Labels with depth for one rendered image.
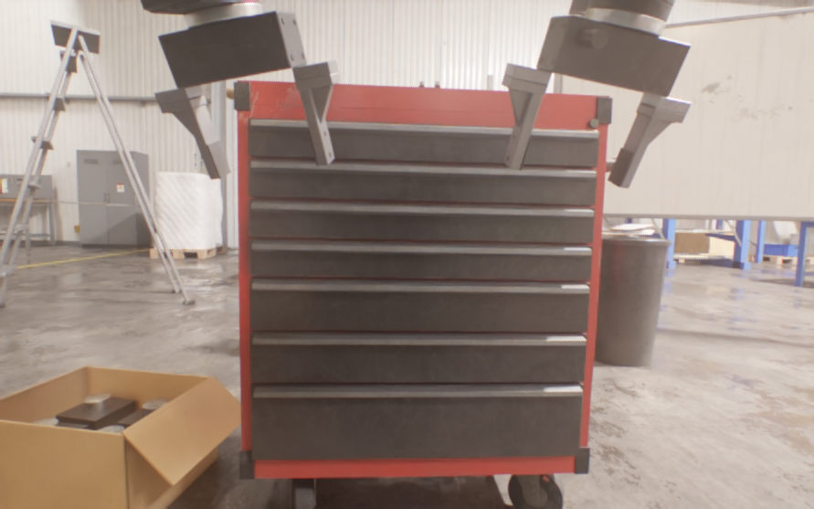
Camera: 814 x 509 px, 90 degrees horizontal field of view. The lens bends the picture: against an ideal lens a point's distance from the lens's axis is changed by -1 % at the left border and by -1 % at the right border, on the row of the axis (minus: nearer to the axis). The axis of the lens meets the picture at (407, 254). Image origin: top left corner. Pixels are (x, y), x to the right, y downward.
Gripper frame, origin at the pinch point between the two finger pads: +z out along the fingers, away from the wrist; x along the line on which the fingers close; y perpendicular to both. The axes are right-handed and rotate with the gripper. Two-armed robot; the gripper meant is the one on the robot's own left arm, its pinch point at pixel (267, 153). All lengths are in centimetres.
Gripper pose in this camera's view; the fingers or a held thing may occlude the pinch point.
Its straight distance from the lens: 51.1
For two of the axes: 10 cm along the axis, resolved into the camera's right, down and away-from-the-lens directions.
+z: 1.6, 8.8, 4.5
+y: 1.3, -4.7, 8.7
